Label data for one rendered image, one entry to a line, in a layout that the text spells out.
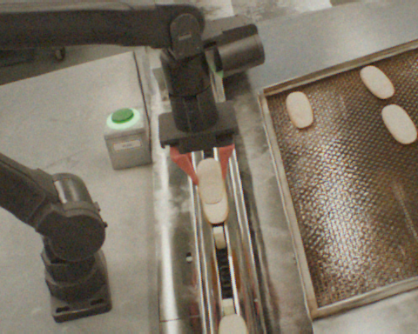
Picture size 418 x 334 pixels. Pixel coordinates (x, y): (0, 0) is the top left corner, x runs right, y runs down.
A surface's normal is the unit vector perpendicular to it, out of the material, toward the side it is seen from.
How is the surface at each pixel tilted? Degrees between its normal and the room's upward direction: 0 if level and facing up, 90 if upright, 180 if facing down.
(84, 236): 90
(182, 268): 0
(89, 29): 93
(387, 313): 10
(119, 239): 0
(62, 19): 87
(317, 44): 0
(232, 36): 91
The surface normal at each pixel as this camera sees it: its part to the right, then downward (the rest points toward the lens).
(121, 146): 0.07, 0.60
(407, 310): -0.33, -0.74
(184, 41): 0.36, 0.52
